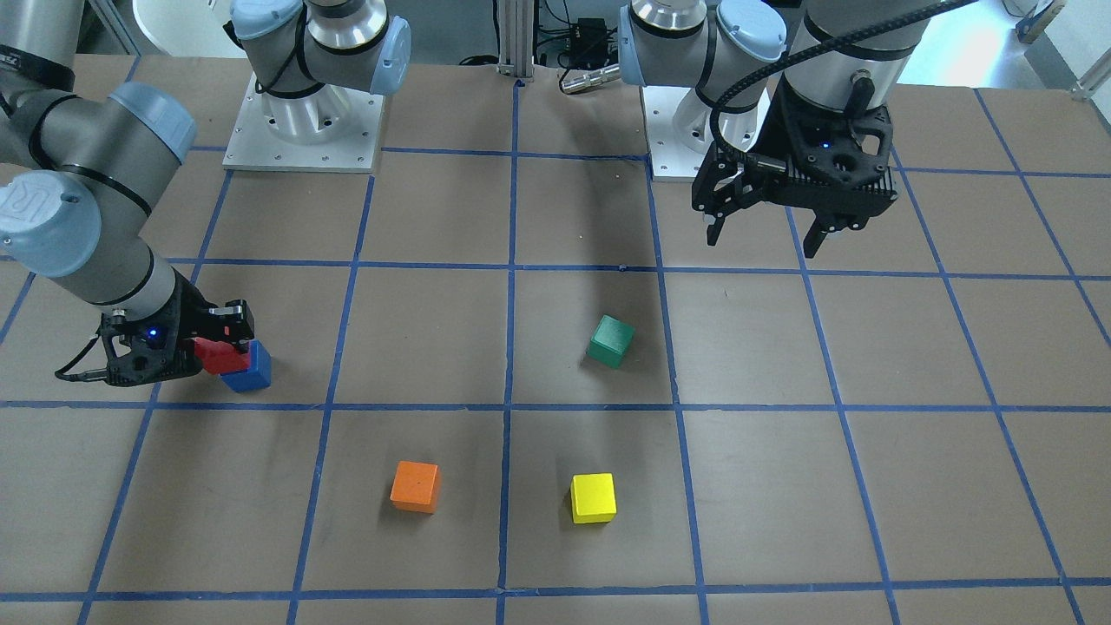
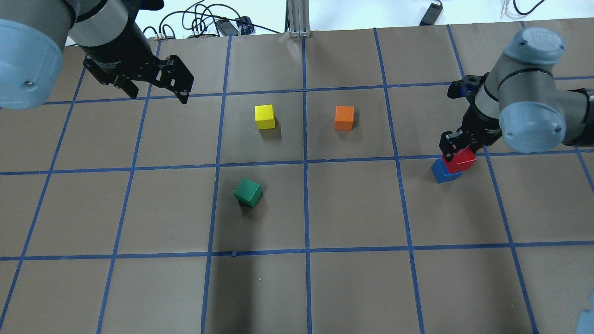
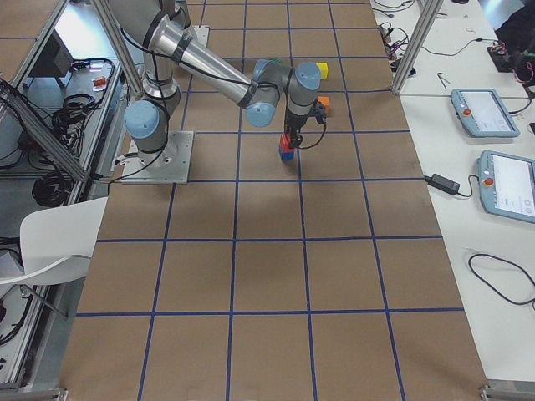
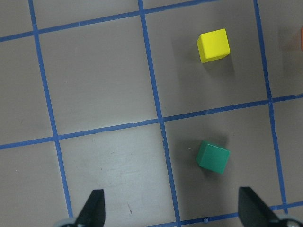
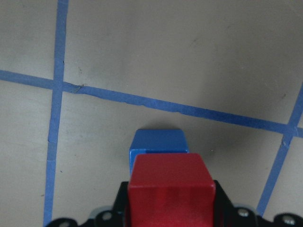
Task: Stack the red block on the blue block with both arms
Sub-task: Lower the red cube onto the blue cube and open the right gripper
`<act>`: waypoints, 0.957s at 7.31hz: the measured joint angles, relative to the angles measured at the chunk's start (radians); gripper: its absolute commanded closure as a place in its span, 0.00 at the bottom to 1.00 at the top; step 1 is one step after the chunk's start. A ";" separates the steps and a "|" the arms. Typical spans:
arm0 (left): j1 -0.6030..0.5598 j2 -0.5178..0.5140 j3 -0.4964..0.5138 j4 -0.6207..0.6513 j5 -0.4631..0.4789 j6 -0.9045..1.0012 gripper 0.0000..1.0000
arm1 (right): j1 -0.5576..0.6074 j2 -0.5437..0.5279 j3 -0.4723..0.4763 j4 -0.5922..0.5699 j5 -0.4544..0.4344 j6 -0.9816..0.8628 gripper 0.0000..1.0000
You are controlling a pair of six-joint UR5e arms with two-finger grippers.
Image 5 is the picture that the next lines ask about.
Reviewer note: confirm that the blue wooden block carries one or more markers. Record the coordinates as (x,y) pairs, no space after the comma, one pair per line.
(147,141)

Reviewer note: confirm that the red wooden block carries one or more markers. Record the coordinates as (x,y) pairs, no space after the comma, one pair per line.
(170,190)

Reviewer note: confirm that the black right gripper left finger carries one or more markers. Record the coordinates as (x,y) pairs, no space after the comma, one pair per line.
(114,216)

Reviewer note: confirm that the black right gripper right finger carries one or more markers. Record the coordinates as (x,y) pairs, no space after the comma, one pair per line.
(227,215)

